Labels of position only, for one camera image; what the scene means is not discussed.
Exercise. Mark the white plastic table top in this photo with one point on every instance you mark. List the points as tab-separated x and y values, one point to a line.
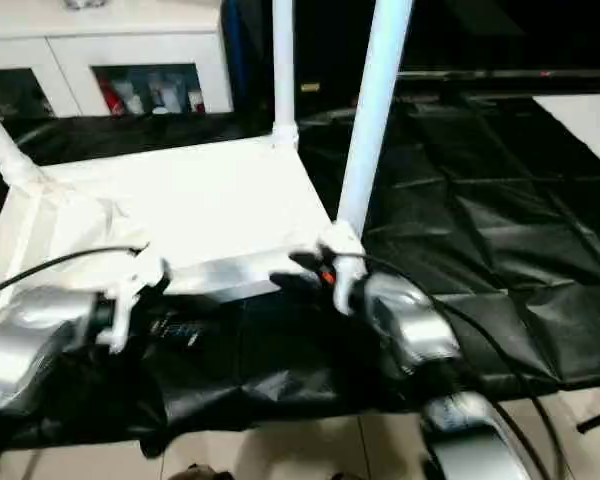
180	200

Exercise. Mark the white plastic table leg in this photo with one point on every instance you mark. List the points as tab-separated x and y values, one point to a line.
0	135
282	65
375	110

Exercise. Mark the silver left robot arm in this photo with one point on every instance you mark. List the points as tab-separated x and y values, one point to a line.
30	320

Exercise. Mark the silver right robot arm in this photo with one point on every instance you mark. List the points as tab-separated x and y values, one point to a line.
420	320

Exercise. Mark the small tan label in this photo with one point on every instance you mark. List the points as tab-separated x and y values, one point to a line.
310	87

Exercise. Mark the black mat cloth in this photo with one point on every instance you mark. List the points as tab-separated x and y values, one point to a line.
505	200

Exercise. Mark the white ceramic cup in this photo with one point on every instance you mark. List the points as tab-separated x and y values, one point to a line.
196	101

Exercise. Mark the blue white printed mug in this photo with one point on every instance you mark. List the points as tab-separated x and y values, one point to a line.
163	99

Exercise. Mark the white can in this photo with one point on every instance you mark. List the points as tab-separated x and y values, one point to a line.
136	104

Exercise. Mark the dark blue vertical panel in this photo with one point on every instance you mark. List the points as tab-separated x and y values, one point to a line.
236	50

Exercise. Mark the red bottle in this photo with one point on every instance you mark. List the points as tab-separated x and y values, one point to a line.
115	100

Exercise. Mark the grey low shelf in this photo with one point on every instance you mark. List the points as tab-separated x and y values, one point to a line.
505	77

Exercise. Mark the white glass-door cabinet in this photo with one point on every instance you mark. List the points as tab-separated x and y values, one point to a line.
130	45

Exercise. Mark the black backdrop cloth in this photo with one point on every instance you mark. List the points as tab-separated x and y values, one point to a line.
505	30

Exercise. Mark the silver bowl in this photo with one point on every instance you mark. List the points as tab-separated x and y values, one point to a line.
83	4

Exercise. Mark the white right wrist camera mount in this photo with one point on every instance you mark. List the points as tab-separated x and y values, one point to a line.
345	295

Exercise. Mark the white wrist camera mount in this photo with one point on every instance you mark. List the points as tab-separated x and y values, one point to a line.
345	295
130	280

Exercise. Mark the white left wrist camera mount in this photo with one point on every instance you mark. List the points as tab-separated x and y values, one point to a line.
130	280

